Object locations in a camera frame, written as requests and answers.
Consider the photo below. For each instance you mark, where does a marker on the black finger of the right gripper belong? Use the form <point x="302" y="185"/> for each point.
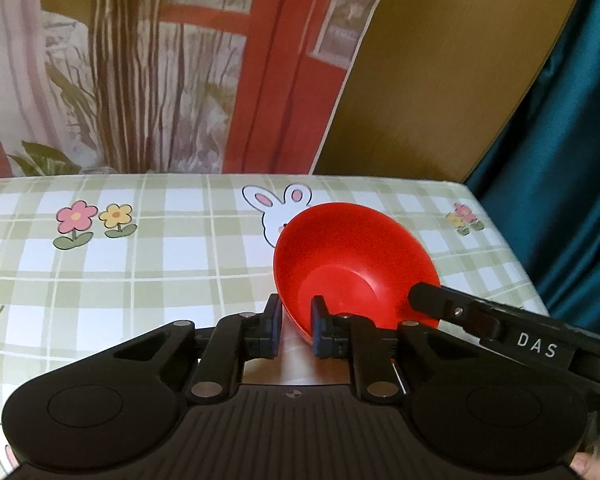
<point x="461" y="315"/>

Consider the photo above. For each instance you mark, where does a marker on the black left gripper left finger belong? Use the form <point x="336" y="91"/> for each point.
<point x="114" y="408"/>

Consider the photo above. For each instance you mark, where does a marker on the red plastic bowl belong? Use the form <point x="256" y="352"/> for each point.
<point x="359" y="260"/>

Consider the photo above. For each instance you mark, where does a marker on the printed chair backdrop curtain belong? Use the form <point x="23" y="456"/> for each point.
<point x="187" y="86"/>

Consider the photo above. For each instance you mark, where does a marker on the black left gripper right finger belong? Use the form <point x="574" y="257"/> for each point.
<point x="423" y="402"/>

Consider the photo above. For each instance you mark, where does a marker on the teal curtain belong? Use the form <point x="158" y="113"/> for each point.
<point x="540" y="181"/>

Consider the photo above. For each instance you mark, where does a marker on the checkered rabbit tablecloth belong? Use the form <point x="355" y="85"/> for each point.
<point x="89" y="261"/>

